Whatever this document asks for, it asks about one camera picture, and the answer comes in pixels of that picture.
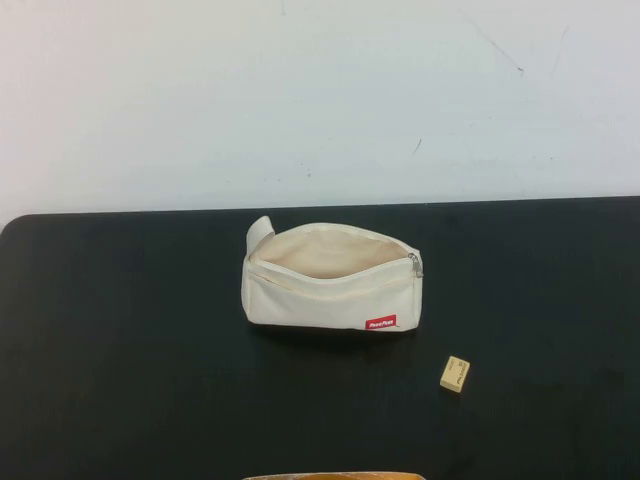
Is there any small beige eraser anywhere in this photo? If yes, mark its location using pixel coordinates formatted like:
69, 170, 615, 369
439, 355, 472, 393

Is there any cream fabric pencil case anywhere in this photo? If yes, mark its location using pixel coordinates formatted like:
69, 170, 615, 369
240, 215, 426, 333

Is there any yellow cardboard box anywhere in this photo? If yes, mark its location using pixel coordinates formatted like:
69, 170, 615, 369
241, 470, 424, 480

